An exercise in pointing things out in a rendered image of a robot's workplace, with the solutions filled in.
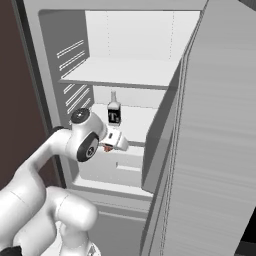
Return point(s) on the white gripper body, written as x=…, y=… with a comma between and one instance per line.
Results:
x=119, y=140

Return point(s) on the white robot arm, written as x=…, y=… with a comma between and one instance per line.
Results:
x=36, y=200

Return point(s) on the orange sweet potato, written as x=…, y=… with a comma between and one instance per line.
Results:
x=106, y=148

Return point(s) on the white fridge drawer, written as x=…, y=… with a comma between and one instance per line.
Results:
x=115, y=163

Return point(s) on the white fridge shelf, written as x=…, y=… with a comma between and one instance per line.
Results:
x=126, y=71

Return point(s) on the grey fridge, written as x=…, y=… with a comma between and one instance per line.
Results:
x=110, y=66

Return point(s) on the grey fridge door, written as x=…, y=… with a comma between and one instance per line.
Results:
x=206, y=133

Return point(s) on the black labelled bottle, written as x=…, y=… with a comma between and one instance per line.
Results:
x=114, y=113

